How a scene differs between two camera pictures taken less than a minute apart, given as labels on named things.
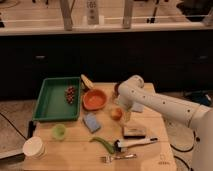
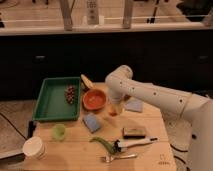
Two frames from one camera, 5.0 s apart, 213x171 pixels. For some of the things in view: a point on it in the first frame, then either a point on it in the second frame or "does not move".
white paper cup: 34,148 does not move
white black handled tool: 122,144 does not move
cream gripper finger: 127,116 → 120,108
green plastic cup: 59,131 does not move
